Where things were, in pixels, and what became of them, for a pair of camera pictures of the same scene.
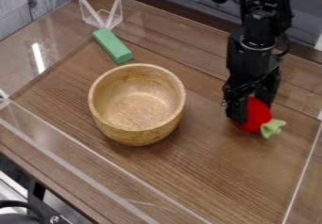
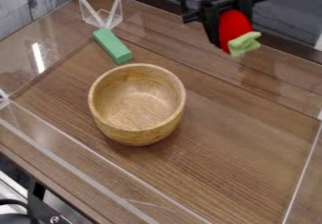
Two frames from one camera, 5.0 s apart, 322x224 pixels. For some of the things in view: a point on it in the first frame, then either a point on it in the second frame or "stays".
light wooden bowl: x=136 y=102 stays
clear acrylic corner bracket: x=101 y=18 stays
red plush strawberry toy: x=258 y=115 to x=235 y=24
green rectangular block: x=113 y=45 stays
